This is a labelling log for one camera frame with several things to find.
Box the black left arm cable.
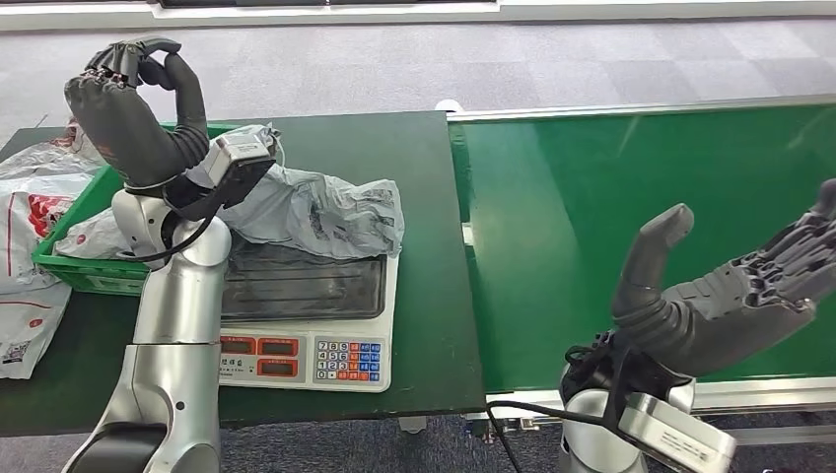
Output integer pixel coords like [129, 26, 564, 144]
[120, 195, 220, 266]

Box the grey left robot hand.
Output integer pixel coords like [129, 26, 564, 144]
[63, 35, 210, 192]

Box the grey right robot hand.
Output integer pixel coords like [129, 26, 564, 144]
[610, 179, 836, 378]

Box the white electronic scale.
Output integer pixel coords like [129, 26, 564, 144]
[218, 250, 401, 394]

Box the white mailer bag red dot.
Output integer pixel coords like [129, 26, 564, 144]
[53, 207, 135, 261]

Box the white mailer bag red print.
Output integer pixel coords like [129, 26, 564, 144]
[0, 172, 96, 295]

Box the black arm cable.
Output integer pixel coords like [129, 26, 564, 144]
[485, 329, 655, 473]
[120, 195, 220, 266]

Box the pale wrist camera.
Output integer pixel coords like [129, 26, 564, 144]
[184, 125, 281, 222]
[616, 391, 738, 473]

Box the translucent grey mailer bag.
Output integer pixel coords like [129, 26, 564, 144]
[0, 117, 105, 180]

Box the green conveyor belt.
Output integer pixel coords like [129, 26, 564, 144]
[446, 93, 836, 448]

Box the white mailer bag QR label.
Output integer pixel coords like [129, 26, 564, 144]
[0, 280, 73, 381]

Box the green plastic crate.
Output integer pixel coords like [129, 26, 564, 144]
[31, 121, 243, 299]

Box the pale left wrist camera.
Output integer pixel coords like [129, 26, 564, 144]
[184, 125, 281, 222]

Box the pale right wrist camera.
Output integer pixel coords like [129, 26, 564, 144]
[616, 391, 738, 473]

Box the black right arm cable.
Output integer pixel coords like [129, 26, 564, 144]
[485, 329, 655, 473]

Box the grey plastic mailer package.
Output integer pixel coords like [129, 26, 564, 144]
[218, 123, 406, 260]

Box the steel scale tray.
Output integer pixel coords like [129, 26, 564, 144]
[220, 237, 389, 322]

